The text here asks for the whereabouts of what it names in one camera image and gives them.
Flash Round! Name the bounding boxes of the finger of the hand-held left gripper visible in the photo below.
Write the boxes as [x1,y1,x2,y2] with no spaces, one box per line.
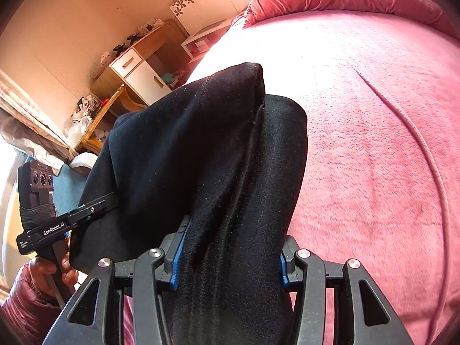
[68,192,120,229]

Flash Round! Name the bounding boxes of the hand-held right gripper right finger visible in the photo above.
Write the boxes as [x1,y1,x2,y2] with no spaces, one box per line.
[280,235,414,345]

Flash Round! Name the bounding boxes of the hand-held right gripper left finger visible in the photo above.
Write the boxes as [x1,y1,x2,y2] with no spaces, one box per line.
[43,216,191,345]

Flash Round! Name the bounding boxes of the black pants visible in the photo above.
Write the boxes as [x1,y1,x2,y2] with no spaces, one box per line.
[68,62,309,345]

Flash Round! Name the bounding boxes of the person's left forearm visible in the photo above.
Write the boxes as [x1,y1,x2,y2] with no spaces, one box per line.
[0,262,63,345]

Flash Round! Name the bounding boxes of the person's left hand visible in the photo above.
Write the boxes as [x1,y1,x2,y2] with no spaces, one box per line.
[27,250,79,297]

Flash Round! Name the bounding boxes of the white cloth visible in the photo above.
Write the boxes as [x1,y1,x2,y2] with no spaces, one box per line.
[68,153,99,169]

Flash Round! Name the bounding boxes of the clear plastic bag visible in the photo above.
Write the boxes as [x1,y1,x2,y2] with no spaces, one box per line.
[66,115,95,149]

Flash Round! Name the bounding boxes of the beige curtain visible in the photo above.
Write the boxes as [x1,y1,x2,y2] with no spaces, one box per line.
[0,68,70,166]

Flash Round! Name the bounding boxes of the wooden chair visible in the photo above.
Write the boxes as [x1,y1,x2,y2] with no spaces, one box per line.
[75,84,148,152]

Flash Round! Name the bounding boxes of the pink bed with blanket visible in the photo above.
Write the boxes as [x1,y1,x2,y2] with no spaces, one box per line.
[122,9,460,345]

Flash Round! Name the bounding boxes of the white power strip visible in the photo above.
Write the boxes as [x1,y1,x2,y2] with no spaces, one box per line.
[91,52,113,78]

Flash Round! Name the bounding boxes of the wooden desk with white drawers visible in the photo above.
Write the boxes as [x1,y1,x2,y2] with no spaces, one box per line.
[90,20,191,108]

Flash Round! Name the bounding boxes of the white low shelf unit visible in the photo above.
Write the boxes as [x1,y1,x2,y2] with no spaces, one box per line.
[181,20,232,62]

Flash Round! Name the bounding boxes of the white floral panel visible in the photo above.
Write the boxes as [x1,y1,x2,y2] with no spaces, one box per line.
[170,0,248,37]

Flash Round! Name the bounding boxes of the thin pink cable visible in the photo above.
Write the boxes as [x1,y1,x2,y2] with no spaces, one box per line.
[350,64,451,331]

